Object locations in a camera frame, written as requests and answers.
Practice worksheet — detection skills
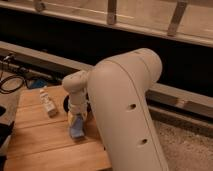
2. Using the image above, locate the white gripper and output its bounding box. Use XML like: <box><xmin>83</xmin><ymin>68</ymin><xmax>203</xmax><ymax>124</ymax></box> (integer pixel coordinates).
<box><xmin>67</xmin><ymin>102</ymin><xmax>88</xmax><ymax>126</ymax></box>

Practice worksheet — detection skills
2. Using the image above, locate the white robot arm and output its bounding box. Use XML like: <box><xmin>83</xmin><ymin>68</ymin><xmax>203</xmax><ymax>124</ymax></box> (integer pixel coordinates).
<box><xmin>62</xmin><ymin>48</ymin><xmax>169</xmax><ymax>171</ymax></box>

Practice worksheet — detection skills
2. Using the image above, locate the black round bowl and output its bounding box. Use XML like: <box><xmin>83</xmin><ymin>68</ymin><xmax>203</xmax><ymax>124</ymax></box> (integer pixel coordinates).
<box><xmin>63</xmin><ymin>95</ymin><xmax>69</xmax><ymax>113</ymax></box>

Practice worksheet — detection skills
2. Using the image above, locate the small white bottle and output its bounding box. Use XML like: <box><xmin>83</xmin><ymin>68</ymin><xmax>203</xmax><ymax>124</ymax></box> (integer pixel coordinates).
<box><xmin>39</xmin><ymin>88</ymin><xmax>58</xmax><ymax>117</ymax></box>

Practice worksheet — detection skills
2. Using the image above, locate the blue object on floor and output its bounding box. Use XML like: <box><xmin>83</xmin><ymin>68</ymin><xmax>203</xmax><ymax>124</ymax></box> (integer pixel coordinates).
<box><xmin>29</xmin><ymin>79</ymin><xmax>47</xmax><ymax>89</ymax></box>

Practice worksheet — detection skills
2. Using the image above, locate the dark object at left edge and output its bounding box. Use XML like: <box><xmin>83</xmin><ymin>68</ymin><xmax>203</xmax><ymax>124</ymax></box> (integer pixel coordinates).
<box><xmin>0</xmin><ymin>106</ymin><xmax>14</xmax><ymax>171</ymax></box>

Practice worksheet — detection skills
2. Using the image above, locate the black cable loop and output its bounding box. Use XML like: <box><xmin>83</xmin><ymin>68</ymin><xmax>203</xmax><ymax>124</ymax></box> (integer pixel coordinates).
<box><xmin>0</xmin><ymin>74</ymin><xmax>26</xmax><ymax>95</ymax></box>

